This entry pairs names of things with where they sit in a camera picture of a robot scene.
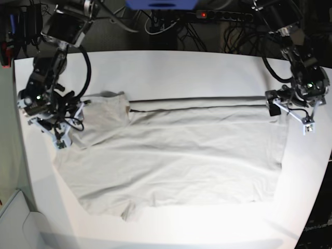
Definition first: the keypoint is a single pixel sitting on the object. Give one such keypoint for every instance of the beige t-shirt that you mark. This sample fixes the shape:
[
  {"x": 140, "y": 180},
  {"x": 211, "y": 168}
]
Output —
[{"x": 133, "y": 155}]

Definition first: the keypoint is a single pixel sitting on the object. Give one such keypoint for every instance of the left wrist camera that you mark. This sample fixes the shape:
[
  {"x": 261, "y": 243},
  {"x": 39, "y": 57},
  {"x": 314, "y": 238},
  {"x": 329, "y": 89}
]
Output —
[{"x": 308, "y": 126}]

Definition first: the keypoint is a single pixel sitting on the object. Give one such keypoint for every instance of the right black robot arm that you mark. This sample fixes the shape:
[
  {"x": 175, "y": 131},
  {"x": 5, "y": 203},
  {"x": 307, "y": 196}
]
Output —
[{"x": 44, "y": 100}]

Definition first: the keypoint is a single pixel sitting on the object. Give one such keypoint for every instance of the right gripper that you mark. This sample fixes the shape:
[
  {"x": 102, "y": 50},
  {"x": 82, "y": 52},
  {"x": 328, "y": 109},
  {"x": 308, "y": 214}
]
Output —
[{"x": 59, "y": 119}]

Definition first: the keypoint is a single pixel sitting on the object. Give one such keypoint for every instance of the blue box overhead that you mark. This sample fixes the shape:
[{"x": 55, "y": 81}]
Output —
[{"x": 161, "y": 4}]

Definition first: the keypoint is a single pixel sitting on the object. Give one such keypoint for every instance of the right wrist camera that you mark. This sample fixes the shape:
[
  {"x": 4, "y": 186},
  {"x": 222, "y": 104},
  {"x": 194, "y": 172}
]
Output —
[{"x": 62, "y": 143}]

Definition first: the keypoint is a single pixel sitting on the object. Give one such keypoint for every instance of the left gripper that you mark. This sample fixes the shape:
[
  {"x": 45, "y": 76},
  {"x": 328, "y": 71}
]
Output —
[{"x": 279, "y": 101}]

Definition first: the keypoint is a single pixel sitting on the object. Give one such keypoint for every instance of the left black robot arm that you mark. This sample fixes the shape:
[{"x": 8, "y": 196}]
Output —
[{"x": 309, "y": 83}]

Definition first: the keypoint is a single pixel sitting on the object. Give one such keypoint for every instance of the white power strip red switch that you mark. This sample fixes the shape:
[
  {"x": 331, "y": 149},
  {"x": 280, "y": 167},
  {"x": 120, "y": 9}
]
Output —
[{"x": 216, "y": 15}]

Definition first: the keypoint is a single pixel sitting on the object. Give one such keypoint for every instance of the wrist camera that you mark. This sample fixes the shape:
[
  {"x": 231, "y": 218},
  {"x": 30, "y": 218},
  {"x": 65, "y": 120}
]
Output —
[
  {"x": 308, "y": 126},
  {"x": 62, "y": 143}
]

